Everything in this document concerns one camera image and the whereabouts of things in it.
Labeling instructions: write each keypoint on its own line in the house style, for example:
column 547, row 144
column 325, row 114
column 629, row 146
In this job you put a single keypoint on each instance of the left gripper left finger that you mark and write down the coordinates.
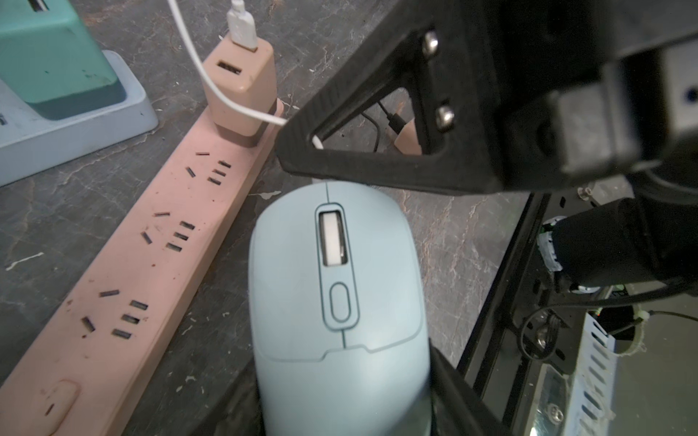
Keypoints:
column 462, row 404

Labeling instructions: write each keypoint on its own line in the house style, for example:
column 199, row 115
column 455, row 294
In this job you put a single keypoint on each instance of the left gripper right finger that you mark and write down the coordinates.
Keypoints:
column 518, row 96

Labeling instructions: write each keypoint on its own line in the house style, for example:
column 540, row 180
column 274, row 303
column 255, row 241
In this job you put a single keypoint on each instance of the light blue mouse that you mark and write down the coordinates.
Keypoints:
column 337, row 307

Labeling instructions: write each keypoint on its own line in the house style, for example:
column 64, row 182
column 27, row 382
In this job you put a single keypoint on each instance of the pink charger plug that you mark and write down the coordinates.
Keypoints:
column 247, row 78

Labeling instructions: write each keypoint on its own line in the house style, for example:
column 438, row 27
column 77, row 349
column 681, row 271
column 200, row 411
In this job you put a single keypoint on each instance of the pink power strip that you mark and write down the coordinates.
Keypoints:
column 87, row 370

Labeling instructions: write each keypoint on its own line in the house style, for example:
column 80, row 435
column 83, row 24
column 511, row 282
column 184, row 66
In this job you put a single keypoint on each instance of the teal charger cube right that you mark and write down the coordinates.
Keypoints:
column 51, row 62

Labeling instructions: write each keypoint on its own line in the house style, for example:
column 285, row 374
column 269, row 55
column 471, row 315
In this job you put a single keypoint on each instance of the blue power strip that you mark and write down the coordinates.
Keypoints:
column 31, row 144

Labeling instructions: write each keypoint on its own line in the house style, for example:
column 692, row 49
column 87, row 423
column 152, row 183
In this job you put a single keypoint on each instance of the grey cable duct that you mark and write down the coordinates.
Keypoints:
column 589, row 407

